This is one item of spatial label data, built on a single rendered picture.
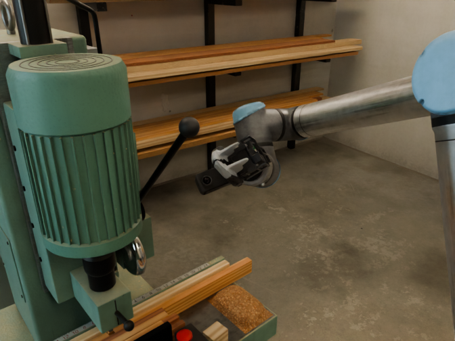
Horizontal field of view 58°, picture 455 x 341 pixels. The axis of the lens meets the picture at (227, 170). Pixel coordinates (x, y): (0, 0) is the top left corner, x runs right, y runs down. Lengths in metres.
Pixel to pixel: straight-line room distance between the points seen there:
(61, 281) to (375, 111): 0.74
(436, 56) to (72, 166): 0.55
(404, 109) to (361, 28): 3.46
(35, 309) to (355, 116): 0.84
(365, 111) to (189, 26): 2.63
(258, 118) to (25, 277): 0.65
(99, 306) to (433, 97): 0.66
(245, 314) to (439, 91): 0.63
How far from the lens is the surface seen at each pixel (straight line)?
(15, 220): 0.95
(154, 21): 3.30
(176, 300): 1.01
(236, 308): 1.01
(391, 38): 4.14
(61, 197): 0.69
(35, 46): 0.79
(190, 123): 0.67
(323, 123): 1.03
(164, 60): 2.84
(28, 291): 1.05
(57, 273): 0.93
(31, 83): 0.63
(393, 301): 2.57
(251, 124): 1.05
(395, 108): 0.90
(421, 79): 0.67
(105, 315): 0.86
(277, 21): 3.99
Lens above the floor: 1.62
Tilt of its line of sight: 25 degrees down
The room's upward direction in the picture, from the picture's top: straight up
